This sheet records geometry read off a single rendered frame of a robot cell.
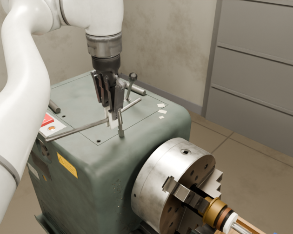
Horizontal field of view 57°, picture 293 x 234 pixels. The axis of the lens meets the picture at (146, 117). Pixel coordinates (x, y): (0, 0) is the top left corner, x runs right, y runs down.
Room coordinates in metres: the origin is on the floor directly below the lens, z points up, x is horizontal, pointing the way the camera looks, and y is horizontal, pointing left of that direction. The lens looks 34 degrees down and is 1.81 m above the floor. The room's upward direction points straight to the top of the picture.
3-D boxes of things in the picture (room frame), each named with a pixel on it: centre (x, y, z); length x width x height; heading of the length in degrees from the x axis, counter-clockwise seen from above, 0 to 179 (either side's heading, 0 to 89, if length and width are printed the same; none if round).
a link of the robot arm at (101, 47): (0.68, 0.11, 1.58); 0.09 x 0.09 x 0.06
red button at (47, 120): (0.79, 0.37, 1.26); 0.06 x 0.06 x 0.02; 46
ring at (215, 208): (0.54, -0.22, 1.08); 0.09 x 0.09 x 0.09; 46
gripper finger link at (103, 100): (0.69, 0.12, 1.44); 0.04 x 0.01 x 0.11; 136
